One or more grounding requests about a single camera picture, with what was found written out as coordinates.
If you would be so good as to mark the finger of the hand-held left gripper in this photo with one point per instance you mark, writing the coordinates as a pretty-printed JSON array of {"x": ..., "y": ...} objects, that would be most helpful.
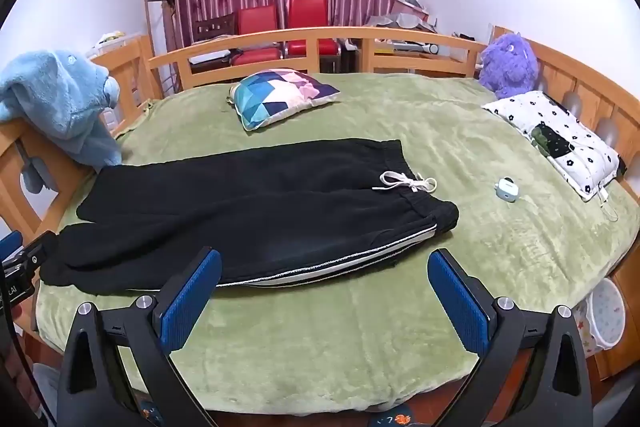
[{"x": 35, "y": 252}]

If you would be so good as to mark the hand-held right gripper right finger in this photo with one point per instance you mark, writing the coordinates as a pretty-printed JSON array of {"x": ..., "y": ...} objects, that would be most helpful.
[{"x": 457, "y": 302}]

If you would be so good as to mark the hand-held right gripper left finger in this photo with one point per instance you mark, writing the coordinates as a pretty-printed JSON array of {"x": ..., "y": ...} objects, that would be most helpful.
[{"x": 192, "y": 299}]

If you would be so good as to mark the black pants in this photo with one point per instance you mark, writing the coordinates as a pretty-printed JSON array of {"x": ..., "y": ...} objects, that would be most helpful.
[{"x": 250, "y": 207}]

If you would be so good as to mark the green fleece blanket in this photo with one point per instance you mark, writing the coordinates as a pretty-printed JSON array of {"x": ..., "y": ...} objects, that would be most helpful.
[{"x": 350, "y": 337}]

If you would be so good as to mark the small white earbuds case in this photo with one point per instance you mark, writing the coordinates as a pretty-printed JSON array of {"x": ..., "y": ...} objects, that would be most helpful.
[{"x": 506, "y": 188}]

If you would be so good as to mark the white wastebasket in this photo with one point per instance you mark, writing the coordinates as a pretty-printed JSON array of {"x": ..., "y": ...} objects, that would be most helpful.
[{"x": 607, "y": 312}]

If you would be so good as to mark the light blue plush toy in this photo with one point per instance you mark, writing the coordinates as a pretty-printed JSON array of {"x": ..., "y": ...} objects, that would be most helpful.
[{"x": 55, "y": 102}]

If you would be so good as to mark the white floral pillow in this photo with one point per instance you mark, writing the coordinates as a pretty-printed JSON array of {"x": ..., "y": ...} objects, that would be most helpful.
[{"x": 575, "y": 152}]

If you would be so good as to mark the geometric patterned pillow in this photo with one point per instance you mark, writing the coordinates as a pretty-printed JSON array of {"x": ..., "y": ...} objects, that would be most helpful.
[{"x": 280, "y": 97}]

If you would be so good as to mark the clear plastic storage box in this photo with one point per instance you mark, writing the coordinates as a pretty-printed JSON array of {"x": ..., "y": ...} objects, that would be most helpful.
[{"x": 112, "y": 44}]

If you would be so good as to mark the purple plush toy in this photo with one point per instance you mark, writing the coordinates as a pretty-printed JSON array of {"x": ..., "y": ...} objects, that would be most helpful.
[{"x": 507, "y": 67}]

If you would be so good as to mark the wooden coat rack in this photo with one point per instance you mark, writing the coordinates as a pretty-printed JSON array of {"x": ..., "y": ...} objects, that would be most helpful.
[{"x": 150, "y": 22}]

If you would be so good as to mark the dark wooden chair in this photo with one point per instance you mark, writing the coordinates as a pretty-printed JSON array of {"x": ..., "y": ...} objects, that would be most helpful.
[{"x": 215, "y": 27}]

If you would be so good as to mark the red chair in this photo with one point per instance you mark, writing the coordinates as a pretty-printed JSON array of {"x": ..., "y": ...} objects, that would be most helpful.
[
  {"x": 257, "y": 22},
  {"x": 307, "y": 12}
]

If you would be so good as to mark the pile of grey clutter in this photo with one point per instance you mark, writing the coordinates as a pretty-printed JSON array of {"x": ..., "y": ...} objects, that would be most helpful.
[{"x": 410, "y": 14}]

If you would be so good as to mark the wooden bed frame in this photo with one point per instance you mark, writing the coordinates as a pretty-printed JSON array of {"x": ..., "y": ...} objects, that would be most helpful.
[{"x": 320, "y": 36}]

